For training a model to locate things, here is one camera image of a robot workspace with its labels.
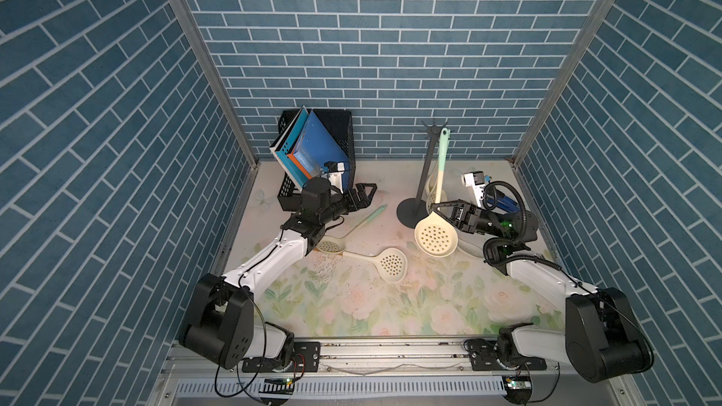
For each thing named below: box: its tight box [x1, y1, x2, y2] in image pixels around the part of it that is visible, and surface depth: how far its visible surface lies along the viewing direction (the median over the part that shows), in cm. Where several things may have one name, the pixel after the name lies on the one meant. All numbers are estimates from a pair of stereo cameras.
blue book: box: [293, 109, 351, 194], surface depth 93 cm
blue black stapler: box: [485, 188, 521, 213], surface depth 107 cm
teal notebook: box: [274, 107, 310, 188], surface depth 90 cm
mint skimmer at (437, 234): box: [413, 126, 460, 259], surface depth 68 cm
